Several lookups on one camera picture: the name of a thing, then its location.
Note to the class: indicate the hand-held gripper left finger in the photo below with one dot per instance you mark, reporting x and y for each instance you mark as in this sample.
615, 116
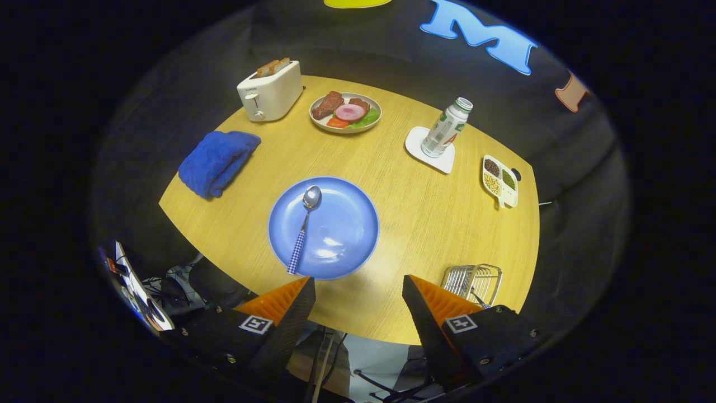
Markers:
279, 341

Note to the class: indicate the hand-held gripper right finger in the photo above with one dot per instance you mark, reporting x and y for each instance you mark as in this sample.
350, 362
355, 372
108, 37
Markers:
433, 336

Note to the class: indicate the blue plate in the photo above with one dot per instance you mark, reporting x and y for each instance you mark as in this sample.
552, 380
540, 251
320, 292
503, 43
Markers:
341, 229

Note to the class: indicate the white printed board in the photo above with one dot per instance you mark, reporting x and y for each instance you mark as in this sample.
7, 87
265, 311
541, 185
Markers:
142, 294

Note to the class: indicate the white divided dish with beans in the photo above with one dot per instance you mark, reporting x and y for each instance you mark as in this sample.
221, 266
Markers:
506, 193

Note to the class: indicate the folded blue towel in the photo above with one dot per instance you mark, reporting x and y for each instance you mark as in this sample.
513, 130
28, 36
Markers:
218, 162

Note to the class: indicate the white square coaster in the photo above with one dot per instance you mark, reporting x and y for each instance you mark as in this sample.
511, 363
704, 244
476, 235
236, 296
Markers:
417, 145

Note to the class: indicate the white drink bottle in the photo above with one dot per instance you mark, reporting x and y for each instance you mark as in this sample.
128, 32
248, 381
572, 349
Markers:
444, 131

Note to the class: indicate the beige food plate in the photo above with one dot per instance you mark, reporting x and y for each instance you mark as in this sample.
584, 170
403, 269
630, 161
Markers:
318, 120

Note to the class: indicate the red tomato slice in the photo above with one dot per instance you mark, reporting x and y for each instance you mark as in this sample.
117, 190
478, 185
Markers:
337, 122

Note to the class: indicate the green lettuce leaf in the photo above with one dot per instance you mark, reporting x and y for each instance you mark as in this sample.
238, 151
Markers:
369, 117

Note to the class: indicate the pink ham slice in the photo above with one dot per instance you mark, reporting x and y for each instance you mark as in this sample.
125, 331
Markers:
351, 112

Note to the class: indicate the large brown meat piece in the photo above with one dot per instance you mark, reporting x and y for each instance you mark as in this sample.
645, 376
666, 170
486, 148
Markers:
328, 105

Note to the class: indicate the white toaster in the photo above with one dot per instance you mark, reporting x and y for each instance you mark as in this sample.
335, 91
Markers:
274, 98

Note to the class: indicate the small brown meat piece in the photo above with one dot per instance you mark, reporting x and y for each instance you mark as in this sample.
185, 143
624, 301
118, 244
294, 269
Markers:
359, 103

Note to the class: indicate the toast slice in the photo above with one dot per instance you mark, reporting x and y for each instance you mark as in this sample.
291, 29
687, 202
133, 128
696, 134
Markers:
267, 69
282, 64

